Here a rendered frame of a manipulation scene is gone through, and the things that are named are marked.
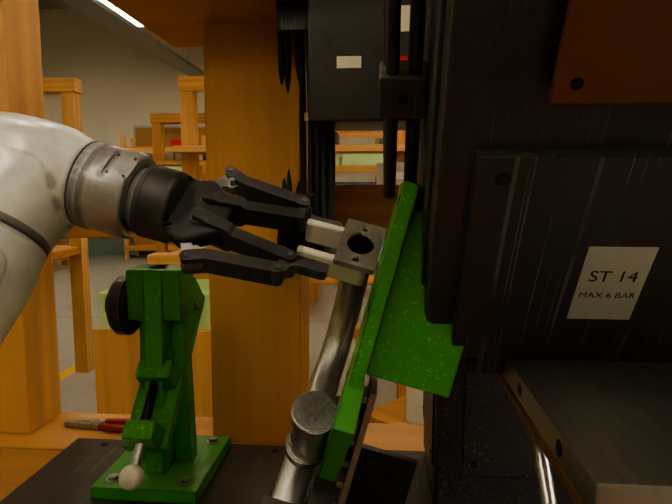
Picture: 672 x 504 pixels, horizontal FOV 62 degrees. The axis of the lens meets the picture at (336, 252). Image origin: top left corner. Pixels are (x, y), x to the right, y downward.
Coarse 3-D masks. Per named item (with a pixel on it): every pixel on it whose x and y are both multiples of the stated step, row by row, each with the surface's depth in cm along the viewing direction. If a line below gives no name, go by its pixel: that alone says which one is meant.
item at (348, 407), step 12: (348, 396) 44; (360, 396) 44; (348, 408) 44; (360, 408) 44; (336, 420) 43; (348, 420) 43; (336, 432) 43; (348, 432) 42; (336, 444) 44; (348, 444) 44; (324, 456) 46; (336, 456) 46; (324, 468) 48; (336, 468) 47
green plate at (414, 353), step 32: (416, 192) 43; (416, 224) 44; (384, 256) 44; (416, 256) 45; (384, 288) 44; (416, 288) 45; (384, 320) 45; (416, 320) 45; (384, 352) 46; (416, 352) 45; (448, 352) 45; (352, 384) 45; (416, 384) 46; (448, 384) 46
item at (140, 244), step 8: (120, 136) 992; (200, 136) 990; (120, 144) 994; (176, 144) 992; (200, 144) 992; (200, 160) 995; (176, 168) 997; (200, 168) 996; (200, 176) 986; (128, 240) 1014; (136, 240) 1019; (144, 240) 1018; (152, 240) 1017; (128, 248) 1010; (136, 248) 1009; (144, 248) 1007; (152, 248) 1006; (168, 248) 1004; (176, 248) 1003; (128, 256) 1015; (136, 256) 1059
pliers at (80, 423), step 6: (72, 420) 92; (78, 420) 92; (84, 420) 92; (90, 420) 92; (96, 420) 92; (102, 420) 92; (108, 420) 92; (114, 420) 92; (120, 420) 92; (66, 426) 91; (72, 426) 91; (78, 426) 91; (84, 426) 91; (90, 426) 91; (96, 426) 90; (102, 426) 90; (108, 426) 90; (114, 426) 89; (120, 426) 89; (120, 432) 89
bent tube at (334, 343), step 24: (360, 240) 56; (336, 264) 53; (360, 264) 53; (360, 288) 58; (336, 312) 61; (336, 336) 61; (336, 360) 61; (312, 384) 59; (336, 384) 60; (288, 480) 52
